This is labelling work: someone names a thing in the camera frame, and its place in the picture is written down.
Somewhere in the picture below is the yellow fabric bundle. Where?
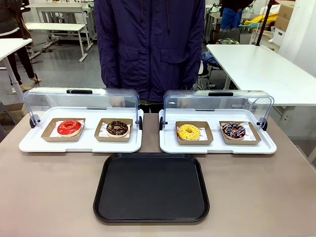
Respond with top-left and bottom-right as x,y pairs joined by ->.
250,12 -> 281,27

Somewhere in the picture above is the white table with round leg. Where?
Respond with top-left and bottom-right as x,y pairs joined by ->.
0,38 -> 34,104

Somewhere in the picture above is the yellow glazed sprinkle donut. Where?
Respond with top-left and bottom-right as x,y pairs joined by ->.
177,124 -> 201,141

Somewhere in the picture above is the camouflage patterned bag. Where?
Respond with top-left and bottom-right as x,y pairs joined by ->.
215,38 -> 240,45

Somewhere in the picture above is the bystander in dark clothes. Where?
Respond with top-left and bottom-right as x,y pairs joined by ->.
0,0 -> 42,91

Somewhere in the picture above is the person's right hand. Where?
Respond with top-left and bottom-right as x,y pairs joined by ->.
110,96 -> 125,108

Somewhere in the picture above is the black plastic serving tray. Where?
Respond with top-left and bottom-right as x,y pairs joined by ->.
93,153 -> 210,224

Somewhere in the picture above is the brown cardboard donut tray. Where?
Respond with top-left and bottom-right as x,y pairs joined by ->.
175,120 -> 213,146
94,118 -> 134,143
41,118 -> 86,143
219,120 -> 262,146

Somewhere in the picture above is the person in purple jacket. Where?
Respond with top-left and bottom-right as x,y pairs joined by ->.
93,0 -> 206,102

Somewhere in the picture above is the chocolate glazed donut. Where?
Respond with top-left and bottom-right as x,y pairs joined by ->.
105,120 -> 131,138

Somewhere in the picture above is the blue office chair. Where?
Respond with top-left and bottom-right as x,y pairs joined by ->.
199,52 -> 223,91

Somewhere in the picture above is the low white bench table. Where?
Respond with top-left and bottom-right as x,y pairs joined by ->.
24,23 -> 91,62

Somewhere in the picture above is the white storage box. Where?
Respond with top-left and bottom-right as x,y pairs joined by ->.
272,27 -> 284,46

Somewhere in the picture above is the white display tray base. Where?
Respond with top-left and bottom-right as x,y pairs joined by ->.
158,108 -> 277,155
18,106 -> 144,154

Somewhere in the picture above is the dark purple sprinkle donut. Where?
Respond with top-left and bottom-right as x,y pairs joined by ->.
221,121 -> 246,140

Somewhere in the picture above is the clear display lid black handle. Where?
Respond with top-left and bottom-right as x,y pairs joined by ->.
159,89 -> 275,131
23,86 -> 144,131

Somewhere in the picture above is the white printed paper liner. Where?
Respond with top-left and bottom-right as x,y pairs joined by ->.
220,122 -> 256,141
99,122 -> 133,138
177,125 -> 207,139
50,120 -> 85,138

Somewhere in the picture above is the white desk with frame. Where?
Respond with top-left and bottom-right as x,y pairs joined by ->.
26,1 -> 91,24

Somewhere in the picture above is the brown cardboard box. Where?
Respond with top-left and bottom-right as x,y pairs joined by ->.
275,4 -> 296,32

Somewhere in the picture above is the red glazed donut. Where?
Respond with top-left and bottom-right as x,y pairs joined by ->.
57,120 -> 82,138

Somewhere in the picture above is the black stand pole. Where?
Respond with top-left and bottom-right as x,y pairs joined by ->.
255,0 -> 275,47

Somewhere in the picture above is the bystander in blue apron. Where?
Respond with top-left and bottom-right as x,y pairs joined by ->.
220,0 -> 244,31

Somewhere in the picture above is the flat cardboard box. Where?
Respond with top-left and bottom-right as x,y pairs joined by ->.
0,103 -> 28,124

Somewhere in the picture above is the person's left hand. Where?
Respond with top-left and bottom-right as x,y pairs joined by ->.
176,97 -> 190,109

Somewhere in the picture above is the large white table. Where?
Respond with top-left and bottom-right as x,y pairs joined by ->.
206,43 -> 316,117

